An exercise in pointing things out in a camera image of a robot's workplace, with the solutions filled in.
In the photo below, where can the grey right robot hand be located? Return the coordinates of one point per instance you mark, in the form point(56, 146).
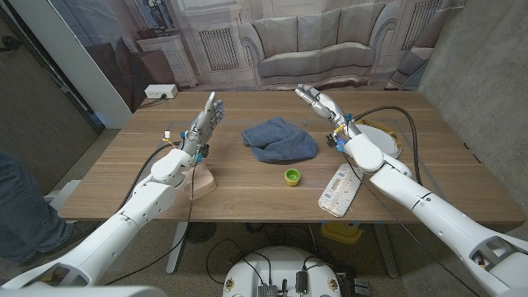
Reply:
point(326, 105)

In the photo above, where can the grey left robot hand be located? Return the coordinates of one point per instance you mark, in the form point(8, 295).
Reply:
point(202, 128)

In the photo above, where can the blue towel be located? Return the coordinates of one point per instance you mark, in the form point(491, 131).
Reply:
point(280, 140)

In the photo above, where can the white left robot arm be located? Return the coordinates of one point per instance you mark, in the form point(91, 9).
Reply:
point(140, 210)

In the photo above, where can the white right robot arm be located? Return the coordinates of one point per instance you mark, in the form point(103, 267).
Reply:
point(433, 206)

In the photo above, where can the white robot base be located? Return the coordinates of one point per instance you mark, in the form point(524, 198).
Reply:
point(280, 268)

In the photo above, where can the white paper plate gold rim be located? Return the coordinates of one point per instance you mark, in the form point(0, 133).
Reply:
point(385, 138)

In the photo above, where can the small green cup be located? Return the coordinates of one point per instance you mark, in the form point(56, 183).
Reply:
point(292, 177)

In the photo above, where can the beige wooden block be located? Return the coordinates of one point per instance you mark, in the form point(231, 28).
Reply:
point(204, 181)

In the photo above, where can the white power strip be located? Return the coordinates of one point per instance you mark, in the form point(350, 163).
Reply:
point(161, 91)

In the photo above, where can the printed living room backdrop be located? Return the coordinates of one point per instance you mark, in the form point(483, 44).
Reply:
point(313, 41)

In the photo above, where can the white patterned snack packet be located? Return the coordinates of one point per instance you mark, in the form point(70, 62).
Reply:
point(340, 189)

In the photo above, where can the round black fan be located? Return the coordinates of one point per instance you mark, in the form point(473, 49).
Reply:
point(201, 232)

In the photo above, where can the grey table leg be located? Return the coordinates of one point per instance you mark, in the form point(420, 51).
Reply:
point(177, 247)
point(385, 247)

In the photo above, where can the yellow object under table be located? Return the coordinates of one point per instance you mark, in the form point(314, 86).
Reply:
point(342, 233)

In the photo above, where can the dark shoe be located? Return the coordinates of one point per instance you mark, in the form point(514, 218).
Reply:
point(78, 235)

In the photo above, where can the person leg in jeans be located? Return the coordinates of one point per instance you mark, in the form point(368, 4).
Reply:
point(24, 206)

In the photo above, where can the white robot torso edge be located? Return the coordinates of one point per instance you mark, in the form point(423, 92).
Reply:
point(82, 292)

